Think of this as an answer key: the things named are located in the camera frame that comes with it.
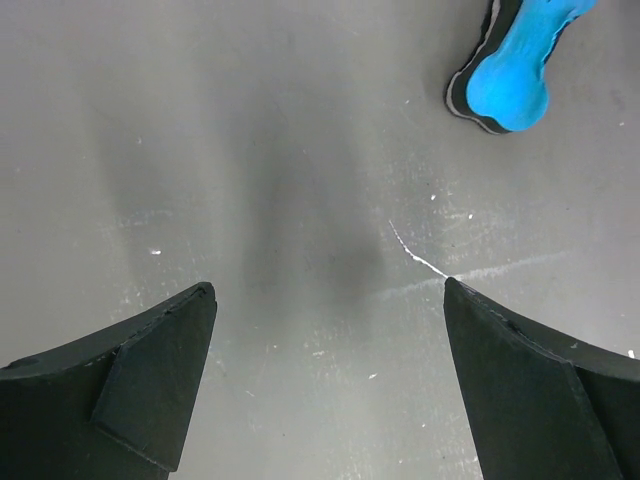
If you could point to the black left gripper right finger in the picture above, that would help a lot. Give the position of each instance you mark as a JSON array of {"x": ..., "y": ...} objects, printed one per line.
[{"x": 540, "y": 403}]

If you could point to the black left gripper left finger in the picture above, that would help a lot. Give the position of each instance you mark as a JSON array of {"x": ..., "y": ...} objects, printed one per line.
[{"x": 115, "y": 404}]

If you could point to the blue bone-shaped eraser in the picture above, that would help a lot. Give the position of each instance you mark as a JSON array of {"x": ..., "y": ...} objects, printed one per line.
[{"x": 502, "y": 87}]

